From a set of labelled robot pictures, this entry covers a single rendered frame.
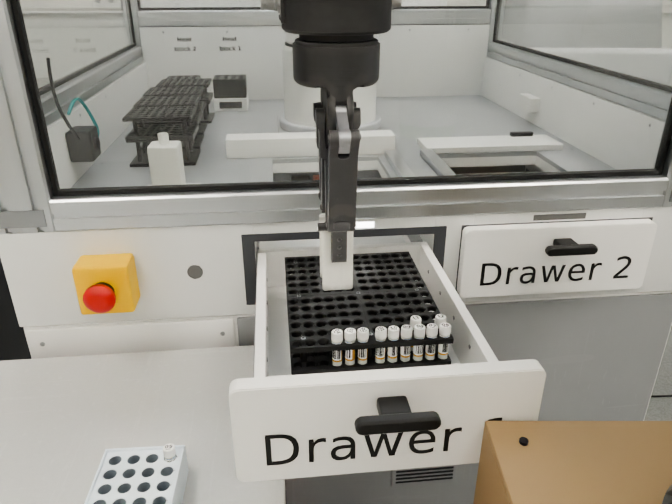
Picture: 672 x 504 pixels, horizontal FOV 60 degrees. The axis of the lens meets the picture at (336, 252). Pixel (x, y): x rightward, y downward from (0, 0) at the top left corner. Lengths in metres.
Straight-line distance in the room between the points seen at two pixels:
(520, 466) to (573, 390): 0.56
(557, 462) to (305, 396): 0.23
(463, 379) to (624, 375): 0.61
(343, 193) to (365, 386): 0.17
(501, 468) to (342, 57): 0.37
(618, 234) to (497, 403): 0.44
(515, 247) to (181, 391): 0.51
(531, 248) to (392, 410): 0.44
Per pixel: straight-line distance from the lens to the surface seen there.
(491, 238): 0.86
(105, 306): 0.81
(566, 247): 0.87
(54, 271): 0.89
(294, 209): 0.80
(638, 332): 1.09
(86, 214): 0.84
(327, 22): 0.48
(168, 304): 0.88
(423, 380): 0.54
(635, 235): 0.96
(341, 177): 0.49
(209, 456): 0.71
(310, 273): 0.77
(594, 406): 1.14
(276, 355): 0.72
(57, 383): 0.88
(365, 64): 0.50
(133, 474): 0.68
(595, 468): 0.58
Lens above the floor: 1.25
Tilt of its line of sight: 25 degrees down
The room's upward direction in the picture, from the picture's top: straight up
